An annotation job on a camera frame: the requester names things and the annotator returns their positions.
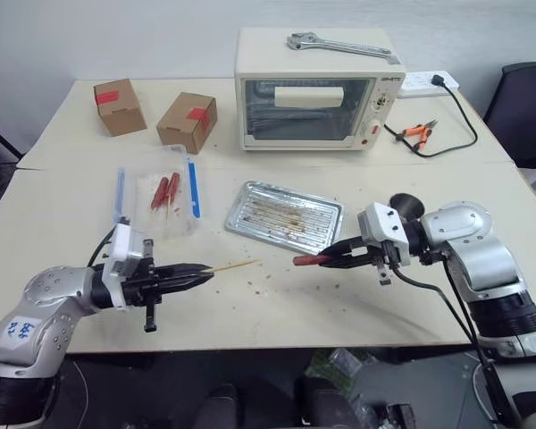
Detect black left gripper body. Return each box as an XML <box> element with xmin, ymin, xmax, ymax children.
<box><xmin>119</xmin><ymin>238</ymin><xmax>180</xmax><ymax>334</ymax></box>

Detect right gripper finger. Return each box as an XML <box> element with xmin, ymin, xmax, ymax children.
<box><xmin>319</xmin><ymin>237</ymin><xmax>370</xmax><ymax>261</ymax></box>
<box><xmin>319</xmin><ymin>252</ymin><xmax>379</xmax><ymax>272</ymax></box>

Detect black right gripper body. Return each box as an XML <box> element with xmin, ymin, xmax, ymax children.
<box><xmin>360</xmin><ymin>238</ymin><xmax>414</xmax><ymax>288</ymax></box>

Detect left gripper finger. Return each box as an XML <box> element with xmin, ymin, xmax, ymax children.
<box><xmin>158</xmin><ymin>273</ymin><xmax>216</xmax><ymax>292</ymax></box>
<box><xmin>154</xmin><ymin>263</ymin><xmax>216</xmax><ymax>281</ymax></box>

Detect wooden skewer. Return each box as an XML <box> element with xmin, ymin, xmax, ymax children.
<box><xmin>205</xmin><ymin>259</ymin><xmax>263</xmax><ymax>274</ymax></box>

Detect metal oven tray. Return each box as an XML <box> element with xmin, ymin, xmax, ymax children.
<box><xmin>223</xmin><ymin>180</ymin><xmax>345</xmax><ymax>252</ymax></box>

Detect red skewered sausage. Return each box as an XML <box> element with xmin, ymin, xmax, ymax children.
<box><xmin>163</xmin><ymin>171</ymin><xmax>182</xmax><ymax>205</ymax></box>
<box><xmin>149</xmin><ymin>176</ymin><xmax>171</xmax><ymax>221</ymax></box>

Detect clear plastic container blue clips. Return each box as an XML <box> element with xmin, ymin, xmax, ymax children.
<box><xmin>115</xmin><ymin>144</ymin><xmax>205</xmax><ymax>239</ymax></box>

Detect clear plastic bag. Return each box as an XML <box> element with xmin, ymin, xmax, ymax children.
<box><xmin>302</xmin><ymin>347</ymin><xmax>388</xmax><ymax>403</ymax></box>

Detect dark rounded shape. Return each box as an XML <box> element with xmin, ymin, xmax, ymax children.
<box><xmin>293</xmin><ymin>374</ymin><xmax>356</xmax><ymax>429</ymax></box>
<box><xmin>199</xmin><ymin>382</ymin><xmax>252</xmax><ymax>429</ymax></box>

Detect cardboard box red tape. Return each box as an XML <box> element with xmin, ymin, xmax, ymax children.
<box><xmin>155</xmin><ymin>91</ymin><xmax>219</xmax><ymax>156</ymax></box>
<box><xmin>93</xmin><ymin>78</ymin><xmax>147</xmax><ymax>138</ymax></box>

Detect white power strip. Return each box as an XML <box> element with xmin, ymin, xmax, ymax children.
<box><xmin>396</xmin><ymin>70</ymin><xmax>461</xmax><ymax>100</ymax></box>

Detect cream toaster oven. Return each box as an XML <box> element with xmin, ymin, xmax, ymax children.
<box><xmin>233</xmin><ymin>27</ymin><xmax>407</xmax><ymax>154</ymax></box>

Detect silver adjustable wrench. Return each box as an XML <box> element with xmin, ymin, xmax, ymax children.
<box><xmin>286</xmin><ymin>33</ymin><xmax>400</xmax><ymax>69</ymax></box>

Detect black office chair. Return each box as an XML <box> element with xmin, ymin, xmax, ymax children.
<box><xmin>482</xmin><ymin>61</ymin><xmax>536</xmax><ymax>170</ymax></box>

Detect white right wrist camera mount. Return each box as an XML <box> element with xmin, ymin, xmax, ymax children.
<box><xmin>357</xmin><ymin>201</ymin><xmax>413</xmax><ymax>261</ymax></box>

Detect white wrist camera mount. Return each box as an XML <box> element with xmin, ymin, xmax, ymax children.
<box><xmin>357</xmin><ymin>201</ymin><xmax>413</xmax><ymax>261</ymax></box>
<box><xmin>101</xmin><ymin>223</ymin><xmax>145</xmax><ymax>310</ymax></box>

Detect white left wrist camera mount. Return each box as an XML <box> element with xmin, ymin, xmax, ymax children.
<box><xmin>101</xmin><ymin>223</ymin><xmax>145</xmax><ymax>310</ymax></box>

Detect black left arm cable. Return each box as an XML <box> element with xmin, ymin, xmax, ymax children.
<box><xmin>86</xmin><ymin>222</ymin><xmax>120</xmax><ymax>270</ymax></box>

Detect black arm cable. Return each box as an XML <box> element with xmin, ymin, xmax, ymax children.
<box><xmin>86</xmin><ymin>222</ymin><xmax>120</xmax><ymax>270</ymax></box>
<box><xmin>389</xmin><ymin>252</ymin><xmax>526</xmax><ymax>429</ymax></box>

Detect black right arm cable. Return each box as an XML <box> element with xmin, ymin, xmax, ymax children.
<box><xmin>389</xmin><ymin>252</ymin><xmax>526</xmax><ymax>429</ymax></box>

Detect orange handled pliers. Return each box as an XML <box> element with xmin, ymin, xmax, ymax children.
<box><xmin>394</xmin><ymin>117</ymin><xmax>440</xmax><ymax>151</ymax></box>

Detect black plug and power cord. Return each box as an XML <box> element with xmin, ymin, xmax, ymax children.
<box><xmin>382</xmin><ymin>73</ymin><xmax>480</xmax><ymax>159</ymax></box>

